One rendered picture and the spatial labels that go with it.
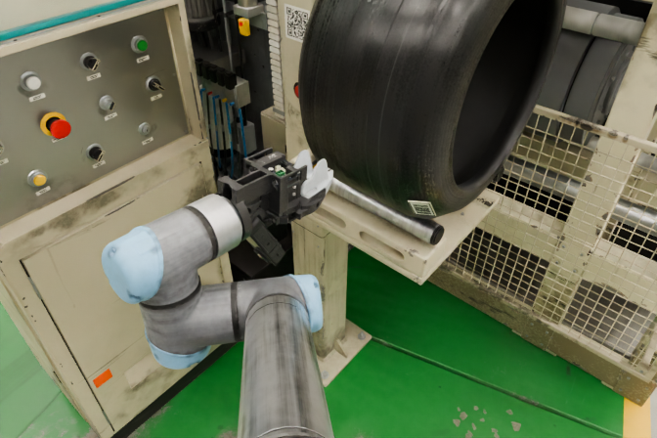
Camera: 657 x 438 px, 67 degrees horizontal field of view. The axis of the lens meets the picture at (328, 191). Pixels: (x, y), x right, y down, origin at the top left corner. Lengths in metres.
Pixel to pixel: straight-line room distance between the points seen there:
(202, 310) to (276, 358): 0.19
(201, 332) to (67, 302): 0.76
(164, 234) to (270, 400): 0.25
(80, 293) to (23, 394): 0.81
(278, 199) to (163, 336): 0.22
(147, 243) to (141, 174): 0.71
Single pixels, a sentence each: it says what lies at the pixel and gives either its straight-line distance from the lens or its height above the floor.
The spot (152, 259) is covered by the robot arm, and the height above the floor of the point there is 1.22.
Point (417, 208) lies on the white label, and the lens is 0.91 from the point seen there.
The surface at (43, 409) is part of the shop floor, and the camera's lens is 2.06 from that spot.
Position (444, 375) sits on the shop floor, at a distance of 1.93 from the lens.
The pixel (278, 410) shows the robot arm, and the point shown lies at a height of 1.25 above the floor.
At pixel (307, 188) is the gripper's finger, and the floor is 1.16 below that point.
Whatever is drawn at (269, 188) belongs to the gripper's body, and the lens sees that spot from 0.67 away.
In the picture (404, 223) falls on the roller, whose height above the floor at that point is 0.91.
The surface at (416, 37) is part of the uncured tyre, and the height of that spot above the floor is 1.34.
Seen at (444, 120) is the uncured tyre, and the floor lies 1.22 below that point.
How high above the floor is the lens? 1.61
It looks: 39 degrees down
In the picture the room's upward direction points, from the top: straight up
